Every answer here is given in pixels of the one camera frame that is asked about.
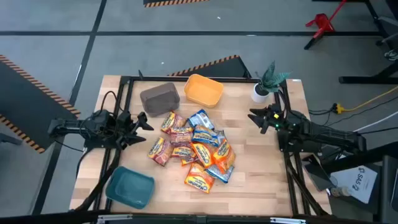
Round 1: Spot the dark metal foot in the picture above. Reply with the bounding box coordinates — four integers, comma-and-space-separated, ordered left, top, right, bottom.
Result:
0, 133, 23, 146

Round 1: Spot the black desk leg frame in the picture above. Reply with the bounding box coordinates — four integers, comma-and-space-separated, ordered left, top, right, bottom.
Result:
303, 0, 394, 50

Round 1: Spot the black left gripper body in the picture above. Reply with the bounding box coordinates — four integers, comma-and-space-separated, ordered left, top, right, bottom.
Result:
115, 110, 137, 149

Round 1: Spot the white printed paper sheet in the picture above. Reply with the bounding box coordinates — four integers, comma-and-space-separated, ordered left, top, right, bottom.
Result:
329, 164, 379, 205

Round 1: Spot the teal plastic bin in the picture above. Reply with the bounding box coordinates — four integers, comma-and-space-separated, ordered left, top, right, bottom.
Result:
104, 166, 155, 210

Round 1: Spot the black hazard-striped floor mat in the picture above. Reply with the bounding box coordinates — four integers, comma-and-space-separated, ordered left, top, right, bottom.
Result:
0, 55, 81, 154
167, 55, 252, 79
142, 0, 210, 8

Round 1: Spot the small clear bottle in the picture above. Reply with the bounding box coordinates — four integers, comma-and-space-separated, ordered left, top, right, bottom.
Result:
330, 185, 352, 198

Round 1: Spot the yellow plastic bin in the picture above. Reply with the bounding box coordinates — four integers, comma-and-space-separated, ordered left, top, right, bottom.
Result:
183, 73, 224, 109

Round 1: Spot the blue Maruchan soy sauce pack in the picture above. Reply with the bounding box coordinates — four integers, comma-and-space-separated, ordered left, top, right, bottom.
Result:
205, 164, 235, 184
192, 124, 226, 147
187, 108, 215, 131

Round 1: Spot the red Maruchan roast beef pack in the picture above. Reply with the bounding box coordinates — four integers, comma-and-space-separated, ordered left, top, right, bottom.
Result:
147, 136, 174, 167
171, 145, 197, 166
169, 126, 194, 146
160, 111, 187, 135

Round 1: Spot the person's shoe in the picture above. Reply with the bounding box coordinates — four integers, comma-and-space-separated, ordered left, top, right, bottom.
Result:
384, 49, 398, 62

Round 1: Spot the black stand beam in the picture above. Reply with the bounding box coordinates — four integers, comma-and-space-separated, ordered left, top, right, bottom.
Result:
320, 144, 398, 175

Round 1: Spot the black tablet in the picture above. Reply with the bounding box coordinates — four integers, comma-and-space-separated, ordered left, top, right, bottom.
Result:
303, 154, 333, 192

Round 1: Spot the black desk foot bar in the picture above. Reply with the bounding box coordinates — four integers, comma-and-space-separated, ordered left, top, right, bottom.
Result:
338, 60, 398, 85

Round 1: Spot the grey office chair base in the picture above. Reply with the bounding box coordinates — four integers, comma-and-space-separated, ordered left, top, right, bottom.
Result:
376, 15, 398, 47

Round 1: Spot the black aluminium table frame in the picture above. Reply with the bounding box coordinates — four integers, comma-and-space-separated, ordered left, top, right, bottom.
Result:
73, 70, 332, 224

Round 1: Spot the grey plastic bin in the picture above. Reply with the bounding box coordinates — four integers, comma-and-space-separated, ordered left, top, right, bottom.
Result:
139, 82, 181, 118

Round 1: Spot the red metal stand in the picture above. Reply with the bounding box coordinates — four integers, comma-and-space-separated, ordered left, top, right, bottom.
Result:
305, 0, 348, 40

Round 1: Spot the silver metal bracket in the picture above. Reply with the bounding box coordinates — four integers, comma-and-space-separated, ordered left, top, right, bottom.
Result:
269, 217, 307, 224
96, 213, 133, 224

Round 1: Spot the white cable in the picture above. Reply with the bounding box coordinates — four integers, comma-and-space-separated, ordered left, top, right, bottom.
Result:
353, 110, 398, 133

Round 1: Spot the yellow extension cable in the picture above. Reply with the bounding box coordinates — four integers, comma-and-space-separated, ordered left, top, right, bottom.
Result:
334, 85, 398, 114

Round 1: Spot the snake plant in white pot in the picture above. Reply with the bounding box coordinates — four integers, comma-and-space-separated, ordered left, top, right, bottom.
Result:
250, 60, 292, 104

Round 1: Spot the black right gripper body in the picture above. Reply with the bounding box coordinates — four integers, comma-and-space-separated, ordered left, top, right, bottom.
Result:
266, 104, 290, 131

